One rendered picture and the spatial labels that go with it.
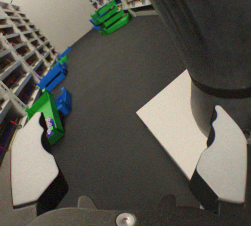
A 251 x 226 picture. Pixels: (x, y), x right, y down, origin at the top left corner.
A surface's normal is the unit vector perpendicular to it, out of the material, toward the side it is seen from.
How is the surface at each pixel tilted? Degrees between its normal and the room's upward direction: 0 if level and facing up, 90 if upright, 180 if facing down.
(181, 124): 0
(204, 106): 70
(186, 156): 0
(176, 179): 0
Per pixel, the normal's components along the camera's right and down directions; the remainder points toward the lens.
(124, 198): -0.55, -0.65
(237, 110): -0.59, 0.47
